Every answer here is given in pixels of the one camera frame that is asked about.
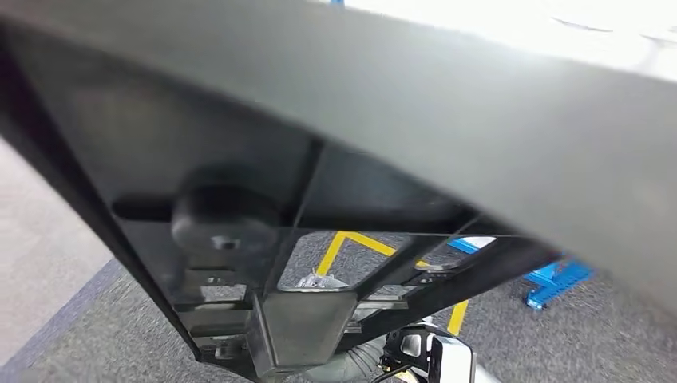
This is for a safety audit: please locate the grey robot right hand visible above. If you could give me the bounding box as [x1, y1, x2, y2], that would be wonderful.
[295, 270, 352, 292]

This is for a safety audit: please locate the yellow floor tape outline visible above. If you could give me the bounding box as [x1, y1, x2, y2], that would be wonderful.
[315, 231, 470, 338]

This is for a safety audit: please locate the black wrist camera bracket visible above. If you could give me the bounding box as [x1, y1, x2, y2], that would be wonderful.
[379, 325, 432, 373]

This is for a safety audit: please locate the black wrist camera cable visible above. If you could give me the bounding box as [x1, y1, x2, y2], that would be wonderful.
[369, 361, 419, 383]

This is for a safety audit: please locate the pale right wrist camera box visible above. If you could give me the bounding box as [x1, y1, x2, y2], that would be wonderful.
[427, 333, 477, 383]

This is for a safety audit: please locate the blue metal shelf frame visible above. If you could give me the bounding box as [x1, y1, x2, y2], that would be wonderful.
[448, 238, 596, 311]

